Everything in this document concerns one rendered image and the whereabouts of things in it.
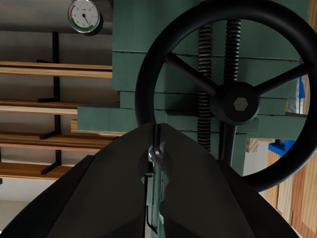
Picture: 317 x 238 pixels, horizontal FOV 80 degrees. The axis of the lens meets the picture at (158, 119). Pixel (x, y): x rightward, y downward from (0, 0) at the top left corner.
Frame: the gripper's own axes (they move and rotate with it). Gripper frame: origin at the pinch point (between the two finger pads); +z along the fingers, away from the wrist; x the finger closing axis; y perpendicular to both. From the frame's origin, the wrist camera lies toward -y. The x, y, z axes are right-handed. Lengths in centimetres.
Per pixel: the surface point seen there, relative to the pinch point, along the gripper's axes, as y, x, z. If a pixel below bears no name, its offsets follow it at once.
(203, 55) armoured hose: -0.9, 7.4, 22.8
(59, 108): 99, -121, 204
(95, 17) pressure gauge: -5.8, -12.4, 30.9
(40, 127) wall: 154, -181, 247
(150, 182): 58, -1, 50
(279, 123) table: 15.3, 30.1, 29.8
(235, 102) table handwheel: 3.3, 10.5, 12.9
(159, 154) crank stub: 7.6, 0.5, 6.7
